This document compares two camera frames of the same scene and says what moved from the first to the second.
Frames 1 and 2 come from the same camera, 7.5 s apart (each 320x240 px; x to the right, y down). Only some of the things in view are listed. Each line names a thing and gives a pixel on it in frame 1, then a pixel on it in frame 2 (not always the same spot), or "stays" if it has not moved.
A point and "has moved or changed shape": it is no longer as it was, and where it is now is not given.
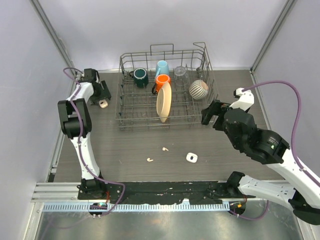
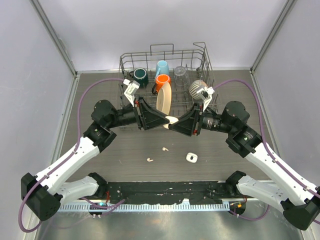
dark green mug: [140, 77] stays
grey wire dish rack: [164, 88] stays
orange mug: [160, 80] stays
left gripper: [104, 94] -> [146, 117]
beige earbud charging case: [103, 103] has moved or changed shape
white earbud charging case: [191, 157] stays
